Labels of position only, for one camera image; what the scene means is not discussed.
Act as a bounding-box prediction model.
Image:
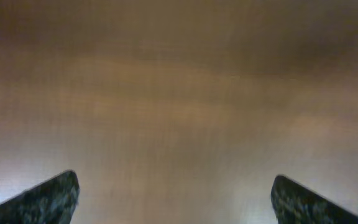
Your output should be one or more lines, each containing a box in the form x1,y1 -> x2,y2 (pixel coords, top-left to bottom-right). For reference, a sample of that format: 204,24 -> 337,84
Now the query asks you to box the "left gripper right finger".
270,175 -> 358,224

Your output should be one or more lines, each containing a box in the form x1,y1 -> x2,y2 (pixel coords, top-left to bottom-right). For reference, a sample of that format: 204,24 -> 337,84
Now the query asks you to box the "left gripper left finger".
0,170 -> 80,224

